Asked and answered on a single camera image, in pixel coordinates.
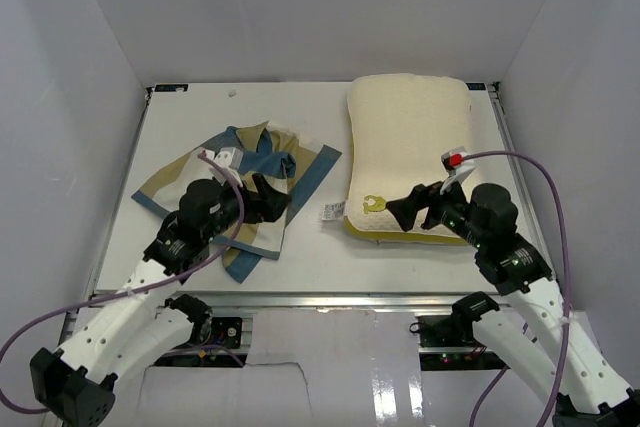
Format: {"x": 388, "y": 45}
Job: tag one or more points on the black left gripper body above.
{"x": 229, "y": 215}

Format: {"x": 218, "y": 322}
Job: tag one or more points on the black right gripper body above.
{"x": 451, "y": 212}

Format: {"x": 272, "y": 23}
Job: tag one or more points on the blue beige white checked pillowcase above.
{"x": 291, "y": 162}

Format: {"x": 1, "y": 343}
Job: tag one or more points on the white pillow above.
{"x": 401, "y": 125}

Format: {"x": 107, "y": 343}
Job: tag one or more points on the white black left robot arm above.
{"x": 77, "y": 381}

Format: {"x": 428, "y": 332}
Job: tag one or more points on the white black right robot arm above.
{"x": 559, "y": 362}

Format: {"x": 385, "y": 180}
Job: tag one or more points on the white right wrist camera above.
{"x": 457, "y": 167}

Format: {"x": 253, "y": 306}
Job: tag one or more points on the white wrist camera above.
{"x": 227, "y": 158}
{"x": 457, "y": 167}

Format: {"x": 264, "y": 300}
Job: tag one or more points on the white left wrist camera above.
{"x": 227, "y": 158}

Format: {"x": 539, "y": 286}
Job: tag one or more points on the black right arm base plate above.
{"x": 445, "y": 331}

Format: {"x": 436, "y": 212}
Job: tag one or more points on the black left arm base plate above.
{"x": 220, "y": 334}

